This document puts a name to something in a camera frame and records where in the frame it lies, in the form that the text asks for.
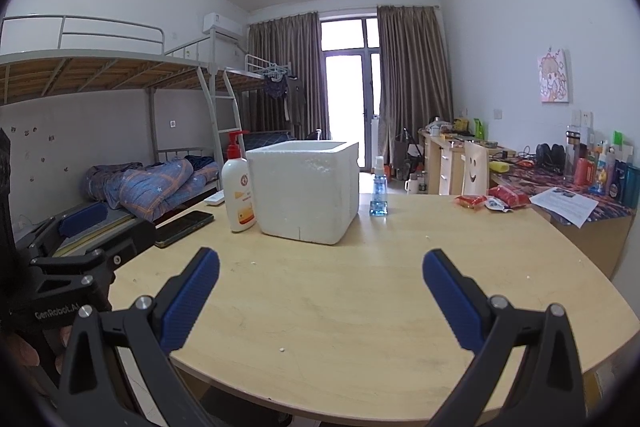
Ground dark blue bottle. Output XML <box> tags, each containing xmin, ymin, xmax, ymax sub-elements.
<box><xmin>611</xmin><ymin>159</ymin><xmax>628</xmax><ymax>199</ymax></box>

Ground hanging dark clothes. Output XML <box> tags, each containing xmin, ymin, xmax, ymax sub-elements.
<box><xmin>262</xmin><ymin>74</ymin><xmax>306</xmax><ymax>128</ymax></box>

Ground clear water bottle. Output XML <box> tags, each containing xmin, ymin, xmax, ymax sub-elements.
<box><xmin>565</xmin><ymin>125</ymin><xmax>583</xmax><ymax>180</ymax></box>

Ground white cartoon bottle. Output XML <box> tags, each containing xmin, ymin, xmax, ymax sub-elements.
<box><xmin>595</xmin><ymin>142</ymin><xmax>612</xmax><ymax>195</ymax></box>

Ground wooden smiley face chair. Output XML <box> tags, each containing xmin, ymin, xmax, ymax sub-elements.
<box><xmin>462</xmin><ymin>141</ymin><xmax>492</xmax><ymax>196</ymax></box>

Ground large red snack packet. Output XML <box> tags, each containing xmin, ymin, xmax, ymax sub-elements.
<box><xmin>487</xmin><ymin>185</ymin><xmax>531</xmax><ymax>208</ymax></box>

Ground blue spray bottle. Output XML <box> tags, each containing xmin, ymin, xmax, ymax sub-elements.
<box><xmin>370</xmin><ymin>156</ymin><xmax>389</xmax><ymax>218</ymax></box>

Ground teal bottle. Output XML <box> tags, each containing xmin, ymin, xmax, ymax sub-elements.
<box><xmin>622</xmin><ymin>165</ymin><xmax>640</xmax><ymax>208</ymax></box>

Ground printed paper sheet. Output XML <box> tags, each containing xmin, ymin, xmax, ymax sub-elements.
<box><xmin>530</xmin><ymin>187</ymin><xmax>600</xmax><ymax>229</ymax></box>

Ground glass balcony door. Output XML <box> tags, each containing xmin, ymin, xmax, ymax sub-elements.
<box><xmin>320</xmin><ymin>18</ymin><xmax>381</xmax><ymax>142</ymax></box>

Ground desk with printed tablecloth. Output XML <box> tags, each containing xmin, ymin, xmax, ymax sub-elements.
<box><xmin>492</xmin><ymin>164</ymin><xmax>640</xmax><ymax>280</ymax></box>

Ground white metal ladder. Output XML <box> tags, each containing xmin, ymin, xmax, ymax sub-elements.
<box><xmin>196</xmin><ymin>66</ymin><xmax>246</xmax><ymax>180</ymax></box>

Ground wooden desk with drawers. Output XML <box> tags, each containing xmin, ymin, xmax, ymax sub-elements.
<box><xmin>417</xmin><ymin>129</ymin><xmax>516</xmax><ymax>196</ymax></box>

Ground black smartphone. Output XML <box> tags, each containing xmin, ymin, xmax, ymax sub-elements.
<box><xmin>154</xmin><ymin>210</ymin><xmax>216</xmax><ymax>249</ymax></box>

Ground metal bunk bed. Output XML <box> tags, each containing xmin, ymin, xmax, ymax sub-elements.
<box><xmin>225</xmin><ymin>54</ymin><xmax>301</xmax><ymax>142</ymax></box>
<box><xmin>0</xmin><ymin>16</ymin><xmax>246</xmax><ymax>258</ymax></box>

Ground white air conditioner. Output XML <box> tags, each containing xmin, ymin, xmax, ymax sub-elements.
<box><xmin>201</xmin><ymin>12</ymin><xmax>245</xmax><ymax>44</ymax></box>

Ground white foam box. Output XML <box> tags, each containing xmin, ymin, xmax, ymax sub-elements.
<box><xmin>246</xmin><ymin>140</ymin><xmax>361</xmax><ymax>246</ymax></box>

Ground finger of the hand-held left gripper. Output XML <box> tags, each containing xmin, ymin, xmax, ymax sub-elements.
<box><xmin>30</xmin><ymin>219</ymin><xmax>157</xmax><ymax>281</ymax></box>
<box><xmin>27</xmin><ymin>202</ymin><xmax>109</xmax><ymax>259</ymax></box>

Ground person's left hand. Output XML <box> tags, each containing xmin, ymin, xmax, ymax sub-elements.
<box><xmin>0</xmin><ymin>335</ymin><xmax>41</xmax><ymax>374</ymax></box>

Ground folded dark blue bedding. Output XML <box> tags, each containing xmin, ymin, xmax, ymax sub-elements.
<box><xmin>244</xmin><ymin>130</ymin><xmax>293</xmax><ymax>150</ymax></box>

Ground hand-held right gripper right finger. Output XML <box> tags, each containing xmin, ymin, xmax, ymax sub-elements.
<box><xmin>422</xmin><ymin>249</ymin><xmax>587</xmax><ymax>427</ymax></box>

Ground black headphones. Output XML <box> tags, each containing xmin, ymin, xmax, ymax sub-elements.
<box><xmin>535</xmin><ymin>143</ymin><xmax>566</xmax><ymax>168</ymax></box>

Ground white lotion pump bottle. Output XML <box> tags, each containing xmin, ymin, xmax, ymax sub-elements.
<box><xmin>221</xmin><ymin>130</ymin><xmax>258</xmax><ymax>234</ymax></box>

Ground brown curtain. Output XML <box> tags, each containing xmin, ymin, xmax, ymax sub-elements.
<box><xmin>376</xmin><ymin>5</ymin><xmax>453</xmax><ymax>152</ymax></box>
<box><xmin>247</xmin><ymin>12</ymin><xmax>321</xmax><ymax>140</ymax></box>

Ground blue plaid quilt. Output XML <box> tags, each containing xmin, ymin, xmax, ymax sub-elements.
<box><xmin>82</xmin><ymin>158</ymin><xmax>195</xmax><ymax>210</ymax></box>

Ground cartoon wall poster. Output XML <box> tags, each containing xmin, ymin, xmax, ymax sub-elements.
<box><xmin>537</xmin><ymin>48</ymin><xmax>572</xmax><ymax>104</ymax></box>

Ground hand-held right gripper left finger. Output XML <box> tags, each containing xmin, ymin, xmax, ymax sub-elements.
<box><xmin>56</xmin><ymin>248</ymin><xmax>221</xmax><ymax>427</ymax></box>

